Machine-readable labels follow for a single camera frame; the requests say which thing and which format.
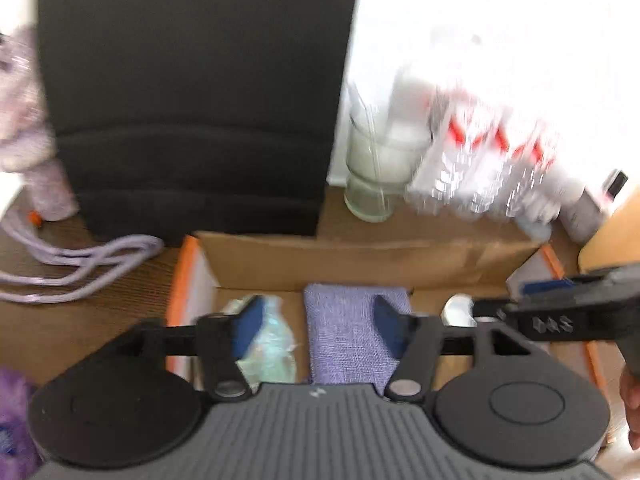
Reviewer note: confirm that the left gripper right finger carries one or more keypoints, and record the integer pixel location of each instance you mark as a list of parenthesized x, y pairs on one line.
[(417, 343)]

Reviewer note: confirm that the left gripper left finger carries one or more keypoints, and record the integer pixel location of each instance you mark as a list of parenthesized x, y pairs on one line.
[(217, 341)]

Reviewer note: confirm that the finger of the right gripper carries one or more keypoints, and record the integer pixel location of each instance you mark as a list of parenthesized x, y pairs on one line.
[(494, 308), (532, 288)]

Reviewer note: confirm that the iridescent green plastic bag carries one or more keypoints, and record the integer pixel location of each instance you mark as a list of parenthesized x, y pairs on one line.
[(271, 355)]

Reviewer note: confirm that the purple woven cloth pouch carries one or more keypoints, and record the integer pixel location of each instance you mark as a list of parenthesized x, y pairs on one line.
[(343, 343)]

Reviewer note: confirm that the person's right hand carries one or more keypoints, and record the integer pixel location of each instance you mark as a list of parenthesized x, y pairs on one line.
[(630, 395)]

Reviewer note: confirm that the red cardboard box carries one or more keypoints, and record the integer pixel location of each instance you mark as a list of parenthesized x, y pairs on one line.
[(214, 269)]

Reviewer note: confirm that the yellow thermos jug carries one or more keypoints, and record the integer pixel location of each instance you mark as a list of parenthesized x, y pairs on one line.
[(617, 242)]

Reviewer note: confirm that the right water bottle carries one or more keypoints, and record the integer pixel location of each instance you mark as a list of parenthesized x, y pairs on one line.
[(522, 173)]

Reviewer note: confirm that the water bottle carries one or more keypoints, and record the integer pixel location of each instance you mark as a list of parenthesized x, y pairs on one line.
[(435, 150), (522, 173), (484, 175)]

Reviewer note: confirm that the white astronaut speaker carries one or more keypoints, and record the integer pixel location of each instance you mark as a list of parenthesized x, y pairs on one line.
[(558, 195)]

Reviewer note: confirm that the left water bottle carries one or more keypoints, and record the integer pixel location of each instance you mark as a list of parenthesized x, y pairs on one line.
[(435, 150)]

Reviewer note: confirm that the middle water bottle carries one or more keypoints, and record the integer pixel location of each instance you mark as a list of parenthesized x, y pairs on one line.
[(484, 175)]

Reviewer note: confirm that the glass cup with straw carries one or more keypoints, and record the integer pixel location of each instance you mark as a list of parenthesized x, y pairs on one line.
[(386, 143)]

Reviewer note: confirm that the purple tissue pack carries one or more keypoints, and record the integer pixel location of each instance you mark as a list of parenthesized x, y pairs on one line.
[(19, 456)]

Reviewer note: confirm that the black paper shopping bag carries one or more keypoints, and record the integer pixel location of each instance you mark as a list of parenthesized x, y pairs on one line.
[(176, 116)]

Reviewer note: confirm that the purple textured vase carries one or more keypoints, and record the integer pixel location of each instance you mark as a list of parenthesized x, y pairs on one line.
[(28, 146)]

